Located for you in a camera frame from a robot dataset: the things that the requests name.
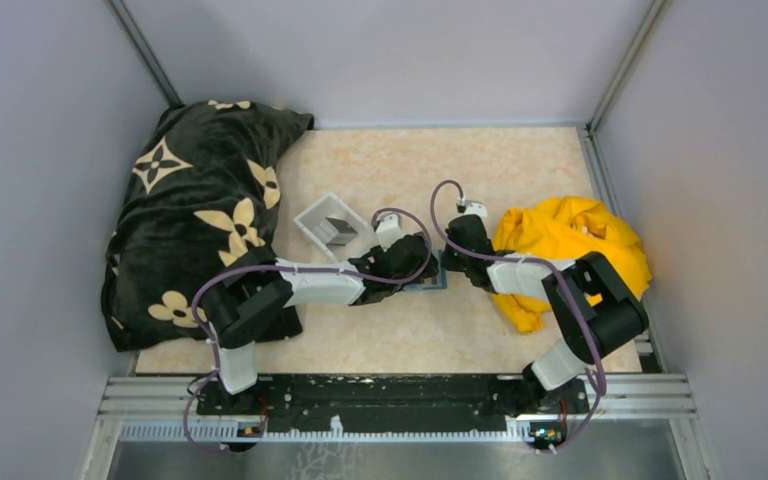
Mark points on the blue leather card holder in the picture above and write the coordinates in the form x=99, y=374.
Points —
x=437, y=282

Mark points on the aluminium frame rail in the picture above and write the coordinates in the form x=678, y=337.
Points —
x=164, y=408

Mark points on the yellow cloth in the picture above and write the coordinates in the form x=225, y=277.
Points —
x=568, y=228

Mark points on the grey card stack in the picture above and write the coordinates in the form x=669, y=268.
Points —
x=336, y=232

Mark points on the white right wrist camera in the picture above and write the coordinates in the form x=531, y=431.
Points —
x=470, y=207

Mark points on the white plastic card tray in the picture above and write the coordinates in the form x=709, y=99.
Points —
x=330, y=205

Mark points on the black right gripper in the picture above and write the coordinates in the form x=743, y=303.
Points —
x=449, y=264

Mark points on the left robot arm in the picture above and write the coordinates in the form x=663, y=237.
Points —
x=243, y=301

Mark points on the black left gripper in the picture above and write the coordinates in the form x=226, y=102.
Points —
x=429, y=272

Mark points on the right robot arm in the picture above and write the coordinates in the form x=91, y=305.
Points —
x=594, y=308

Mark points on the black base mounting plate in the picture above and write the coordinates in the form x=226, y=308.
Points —
x=446, y=403

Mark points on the black floral blanket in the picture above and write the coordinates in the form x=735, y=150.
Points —
x=202, y=194

